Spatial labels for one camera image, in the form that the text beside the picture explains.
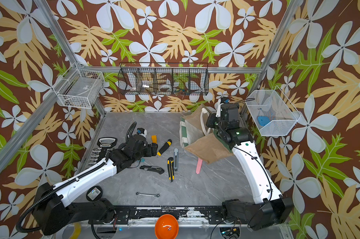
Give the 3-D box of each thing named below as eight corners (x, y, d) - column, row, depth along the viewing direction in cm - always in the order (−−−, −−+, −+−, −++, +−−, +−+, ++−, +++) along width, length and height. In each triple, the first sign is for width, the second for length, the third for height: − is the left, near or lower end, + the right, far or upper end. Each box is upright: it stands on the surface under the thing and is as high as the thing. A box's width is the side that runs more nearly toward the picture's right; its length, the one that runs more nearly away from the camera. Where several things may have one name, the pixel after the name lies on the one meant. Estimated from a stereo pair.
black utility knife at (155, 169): (140, 169, 92) (139, 168, 90) (142, 164, 94) (141, 162, 93) (163, 174, 90) (162, 173, 89) (164, 169, 93) (164, 167, 91)
